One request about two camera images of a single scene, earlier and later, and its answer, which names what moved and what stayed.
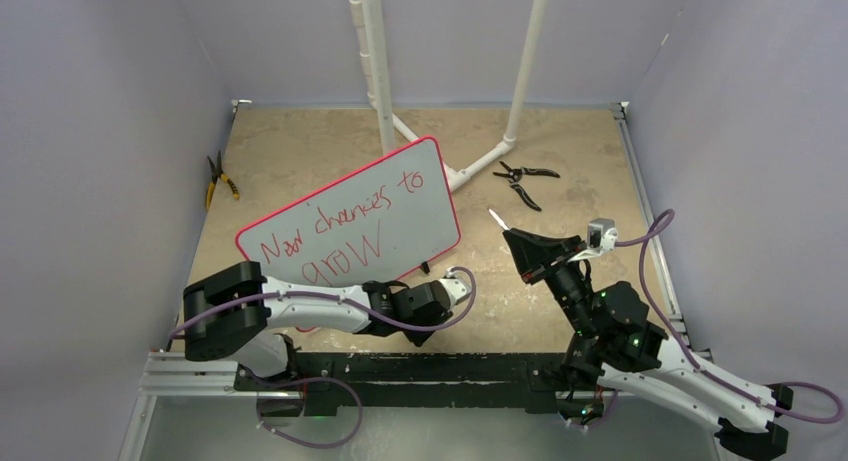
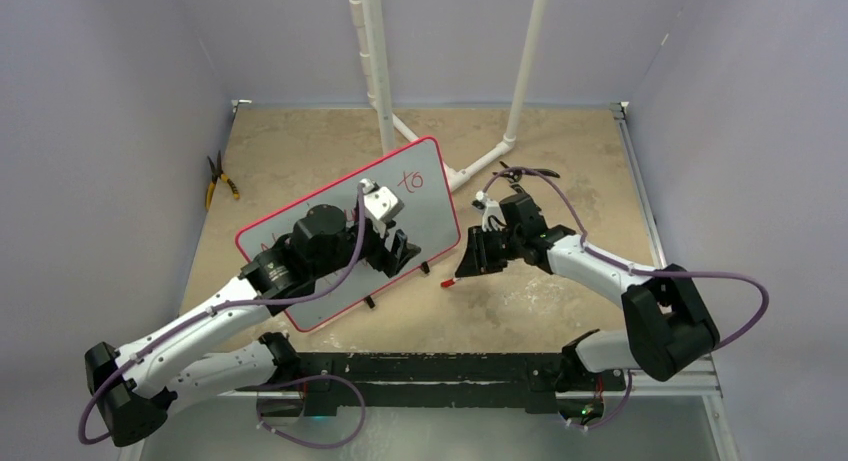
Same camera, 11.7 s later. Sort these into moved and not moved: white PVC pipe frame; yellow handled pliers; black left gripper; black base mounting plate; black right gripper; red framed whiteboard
Moved: black right gripper; black left gripper
Not moved: red framed whiteboard; black base mounting plate; white PVC pipe frame; yellow handled pliers
